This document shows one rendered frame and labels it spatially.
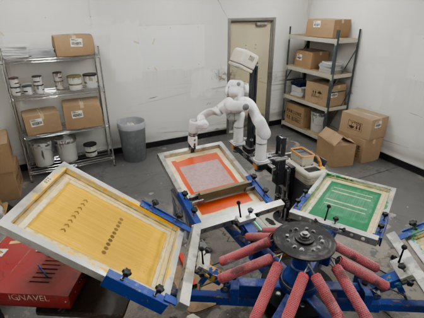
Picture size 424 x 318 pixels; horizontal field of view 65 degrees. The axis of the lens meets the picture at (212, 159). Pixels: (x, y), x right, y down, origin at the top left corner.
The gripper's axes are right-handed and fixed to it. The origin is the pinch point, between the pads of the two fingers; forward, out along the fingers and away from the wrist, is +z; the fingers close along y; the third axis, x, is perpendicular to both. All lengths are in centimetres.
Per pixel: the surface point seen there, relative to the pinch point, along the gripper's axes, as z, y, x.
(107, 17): -10, 325, -1
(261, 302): -31, -149, 32
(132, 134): 139, 231, -7
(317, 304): -18, -156, 0
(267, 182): 149, 73, -163
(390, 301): -11, -167, -42
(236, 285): -14, -130, 31
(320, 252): -45, -145, 0
